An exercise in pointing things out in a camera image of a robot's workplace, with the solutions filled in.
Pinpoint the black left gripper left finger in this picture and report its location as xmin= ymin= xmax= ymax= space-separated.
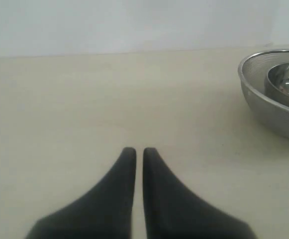
xmin=26 ymin=147 xmax=136 ymax=239

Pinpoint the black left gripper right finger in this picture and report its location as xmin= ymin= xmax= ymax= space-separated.
xmin=142 ymin=147 xmax=256 ymax=239

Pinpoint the small stainless steel bowl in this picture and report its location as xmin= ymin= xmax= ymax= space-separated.
xmin=264 ymin=62 xmax=289 ymax=107

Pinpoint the stainless steel mesh colander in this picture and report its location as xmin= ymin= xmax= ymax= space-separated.
xmin=238 ymin=49 xmax=289 ymax=138

